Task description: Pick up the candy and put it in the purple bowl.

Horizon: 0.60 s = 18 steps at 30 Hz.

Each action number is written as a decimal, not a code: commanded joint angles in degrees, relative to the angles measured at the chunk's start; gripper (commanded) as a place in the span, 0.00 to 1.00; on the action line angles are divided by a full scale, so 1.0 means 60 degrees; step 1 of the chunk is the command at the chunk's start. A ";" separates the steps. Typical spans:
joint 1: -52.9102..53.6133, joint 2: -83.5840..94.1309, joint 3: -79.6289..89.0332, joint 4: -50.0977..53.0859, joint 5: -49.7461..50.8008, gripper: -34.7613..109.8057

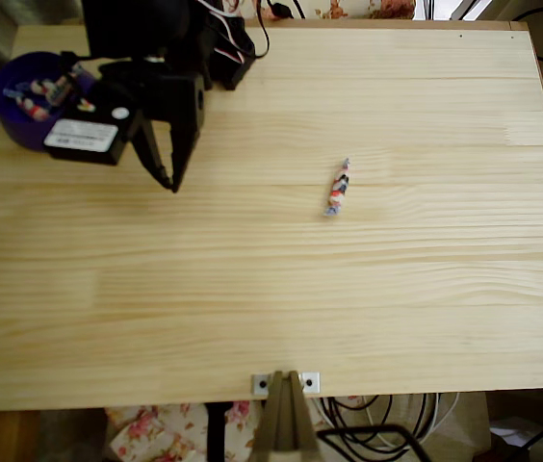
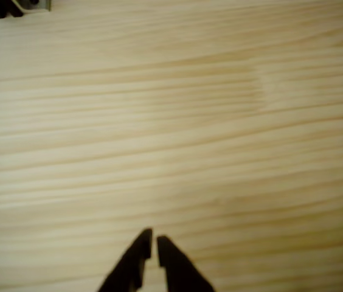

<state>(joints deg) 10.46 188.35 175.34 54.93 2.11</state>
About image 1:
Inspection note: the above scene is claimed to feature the white red servo wire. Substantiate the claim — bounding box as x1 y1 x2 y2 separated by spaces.
201 0 249 64

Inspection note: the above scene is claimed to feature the white paper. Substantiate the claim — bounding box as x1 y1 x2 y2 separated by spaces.
489 417 527 440

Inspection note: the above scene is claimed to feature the floral pattern cloth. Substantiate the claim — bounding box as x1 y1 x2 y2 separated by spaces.
105 397 272 462

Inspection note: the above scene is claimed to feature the black camera box white label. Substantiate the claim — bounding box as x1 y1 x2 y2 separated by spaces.
43 90 143 167

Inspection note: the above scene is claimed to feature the purple bowl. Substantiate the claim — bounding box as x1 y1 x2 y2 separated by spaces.
0 51 107 154

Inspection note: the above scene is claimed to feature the black wire frame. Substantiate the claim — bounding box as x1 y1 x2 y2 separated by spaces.
317 423 434 462

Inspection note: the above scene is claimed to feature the black post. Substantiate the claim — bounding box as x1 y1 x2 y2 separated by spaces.
205 401 234 462

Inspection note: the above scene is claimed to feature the black cable bundle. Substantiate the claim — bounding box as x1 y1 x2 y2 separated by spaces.
322 393 439 458

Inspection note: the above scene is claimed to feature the silver metal bracket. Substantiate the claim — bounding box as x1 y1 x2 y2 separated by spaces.
250 371 322 396

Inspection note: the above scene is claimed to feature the white cable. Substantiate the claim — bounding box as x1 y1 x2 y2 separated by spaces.
309 392 461 449

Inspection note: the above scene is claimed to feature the tan camera stand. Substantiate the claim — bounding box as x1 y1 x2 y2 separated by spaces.
251 369 322 453

